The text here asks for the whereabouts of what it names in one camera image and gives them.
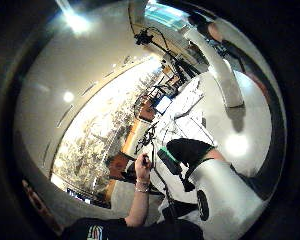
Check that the small black object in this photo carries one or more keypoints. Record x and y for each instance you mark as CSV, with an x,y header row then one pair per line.
x,y
145,161

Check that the computer monitor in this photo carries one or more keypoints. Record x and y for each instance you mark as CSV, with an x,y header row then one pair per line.
x,y
163,105

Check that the brown chair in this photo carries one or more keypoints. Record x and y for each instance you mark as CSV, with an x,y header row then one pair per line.
x,y
118,165

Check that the white column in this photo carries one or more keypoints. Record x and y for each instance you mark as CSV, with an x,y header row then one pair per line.
x,y
223,76

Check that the the person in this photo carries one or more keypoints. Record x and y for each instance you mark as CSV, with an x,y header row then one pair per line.
x,y
130,230

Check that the round ceiling lamp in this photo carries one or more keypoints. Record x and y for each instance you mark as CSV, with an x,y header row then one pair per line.
x,y
68,96

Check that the black camera on stand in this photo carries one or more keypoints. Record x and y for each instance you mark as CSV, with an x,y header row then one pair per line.
x,y
143,36

